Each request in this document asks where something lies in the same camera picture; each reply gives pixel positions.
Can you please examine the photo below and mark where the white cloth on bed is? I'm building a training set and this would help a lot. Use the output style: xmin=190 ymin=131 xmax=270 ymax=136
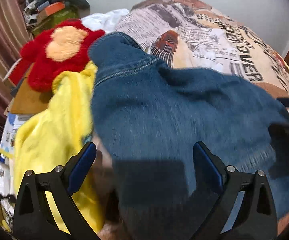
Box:
xmin=81 ymin=9 xmax=130 ymax=34

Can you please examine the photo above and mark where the newspaper print bed blanket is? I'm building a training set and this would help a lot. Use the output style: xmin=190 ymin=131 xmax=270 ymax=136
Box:
xmin=113 ymin=0 xmax=289 ymax=100

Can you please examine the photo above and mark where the orange shoe box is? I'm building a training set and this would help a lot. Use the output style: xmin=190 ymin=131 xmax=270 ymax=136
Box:
xmin=36 ymin=2 xmax=65 ymax=23

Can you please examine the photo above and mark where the green patterned storage box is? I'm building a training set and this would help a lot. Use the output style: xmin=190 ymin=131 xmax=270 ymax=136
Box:
xmin=28 ymin=6 xmax=79 ymax=37

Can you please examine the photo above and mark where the yellow fleece blanket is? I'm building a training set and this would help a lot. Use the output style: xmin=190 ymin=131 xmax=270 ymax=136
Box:
xmin=13 ymin=61 xmax=105 ymax=234

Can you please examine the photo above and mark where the blue denim jacket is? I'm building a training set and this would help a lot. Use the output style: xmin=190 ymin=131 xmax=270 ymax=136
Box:
xmin=88 ymin=33 xmax=289 ymax=239

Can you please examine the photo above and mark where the red plush toy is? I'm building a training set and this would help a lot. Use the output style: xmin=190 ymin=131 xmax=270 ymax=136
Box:
xmin=4 ymin=19 xmax=105 ymax=92

